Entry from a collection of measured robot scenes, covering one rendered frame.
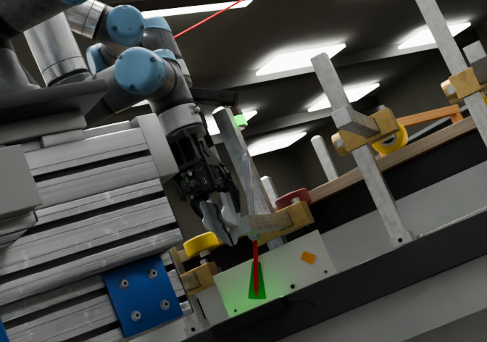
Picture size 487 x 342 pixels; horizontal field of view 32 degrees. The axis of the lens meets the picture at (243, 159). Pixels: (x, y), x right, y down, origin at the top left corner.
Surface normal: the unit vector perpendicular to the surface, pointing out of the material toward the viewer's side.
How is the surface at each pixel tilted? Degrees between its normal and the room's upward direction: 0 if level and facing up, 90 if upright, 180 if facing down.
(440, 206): 90
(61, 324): 90
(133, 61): 90
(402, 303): 90
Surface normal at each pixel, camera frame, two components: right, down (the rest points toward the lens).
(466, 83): -0.33, -0.04
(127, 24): 0.26, -0.29
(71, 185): 0.54, -0.37
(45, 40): -0.09, -0.02
